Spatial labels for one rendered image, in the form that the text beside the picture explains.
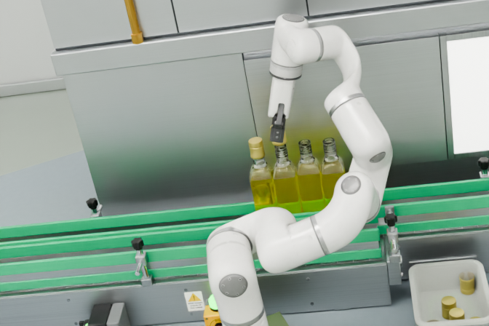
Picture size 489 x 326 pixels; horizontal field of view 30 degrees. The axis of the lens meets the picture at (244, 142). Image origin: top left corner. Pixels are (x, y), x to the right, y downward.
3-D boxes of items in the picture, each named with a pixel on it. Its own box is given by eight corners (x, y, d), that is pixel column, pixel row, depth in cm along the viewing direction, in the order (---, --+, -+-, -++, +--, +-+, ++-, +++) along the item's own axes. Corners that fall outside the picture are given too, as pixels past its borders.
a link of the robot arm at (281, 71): (272, 49, 212) (271, 60, 214) (269, 65, 204) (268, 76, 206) (304, 53, 212) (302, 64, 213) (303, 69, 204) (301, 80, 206)
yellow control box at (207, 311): (239, 319, 226) (233, 295, 223) (236, 339, 220) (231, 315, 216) (211, 321, 227) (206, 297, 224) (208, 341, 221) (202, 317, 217)
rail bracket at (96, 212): (114, 229, 248) (102, 188, 242) (109, 244, 242) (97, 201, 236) (100, 231, 249) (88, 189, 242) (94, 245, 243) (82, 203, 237)
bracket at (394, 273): (402, 260, 225) (399, 236, 222) (404, 284, 217) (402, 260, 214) (386, 261, 226) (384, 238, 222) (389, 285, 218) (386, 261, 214)
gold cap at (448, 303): (458, 319, 210) (457, 304, 208) (442, 320, 210) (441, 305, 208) (456, 309, 213) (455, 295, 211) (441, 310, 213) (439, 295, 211)
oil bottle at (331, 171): (352, 223, 231) (342, 150, 221) (353, 236, 226) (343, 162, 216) (330, 225, 232) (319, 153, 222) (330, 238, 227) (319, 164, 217)
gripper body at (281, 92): (271, 56, 213) (265, 99, 219) (268, 75, 204) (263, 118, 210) (303, 60, 213) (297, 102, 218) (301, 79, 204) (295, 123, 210)
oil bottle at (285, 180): (306, 227, 233) (295, 155, 223) (305, 240, 228) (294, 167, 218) (284, 229, 234) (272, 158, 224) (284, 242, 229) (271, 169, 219)
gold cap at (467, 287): (467, 282, 214) (468, 297, 216) (477, 275, 215) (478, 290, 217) (455, 276, 216) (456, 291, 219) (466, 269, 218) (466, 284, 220)
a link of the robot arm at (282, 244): (313, 229, 179) (300, 188, 193) (201, 273, 182) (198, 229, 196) (330, 265, 183) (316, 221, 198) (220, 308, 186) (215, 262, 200)
